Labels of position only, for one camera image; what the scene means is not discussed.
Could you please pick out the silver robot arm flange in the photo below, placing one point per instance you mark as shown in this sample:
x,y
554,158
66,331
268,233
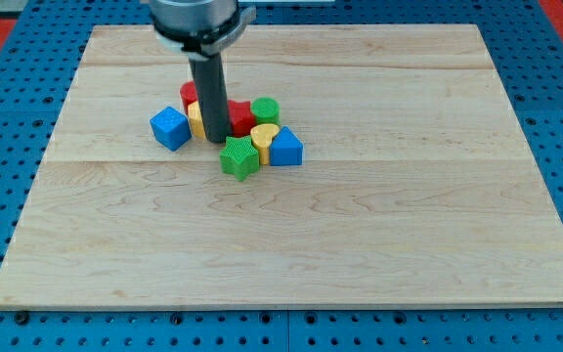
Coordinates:
x,y
199,28

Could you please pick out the green star block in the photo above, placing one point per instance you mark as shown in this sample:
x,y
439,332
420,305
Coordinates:
x,y
239,157

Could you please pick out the red star block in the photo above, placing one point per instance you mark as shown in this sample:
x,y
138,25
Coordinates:
x,y
241,118

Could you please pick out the blue cube block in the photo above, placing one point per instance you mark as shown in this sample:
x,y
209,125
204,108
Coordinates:
x,y
171,128

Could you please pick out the blue triangle block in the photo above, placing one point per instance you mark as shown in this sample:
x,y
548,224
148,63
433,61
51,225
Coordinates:
x,y
286,149

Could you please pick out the yellow heart block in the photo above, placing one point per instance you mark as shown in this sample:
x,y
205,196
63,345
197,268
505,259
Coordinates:
x,y
262,137

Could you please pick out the green cylinder block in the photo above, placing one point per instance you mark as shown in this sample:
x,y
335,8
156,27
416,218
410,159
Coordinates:
x,y
266,110

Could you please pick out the yellow block behind rod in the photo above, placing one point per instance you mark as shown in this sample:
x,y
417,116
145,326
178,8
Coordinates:
x,y
195,120

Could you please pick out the red cylinder block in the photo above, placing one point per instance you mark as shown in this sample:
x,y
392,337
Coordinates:
x,y
188,94

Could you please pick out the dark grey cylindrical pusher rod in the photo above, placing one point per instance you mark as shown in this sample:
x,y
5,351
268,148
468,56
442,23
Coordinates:
x,y
208,76

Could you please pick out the light wooden board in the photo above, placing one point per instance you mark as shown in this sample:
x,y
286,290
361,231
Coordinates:
x,y
418,189

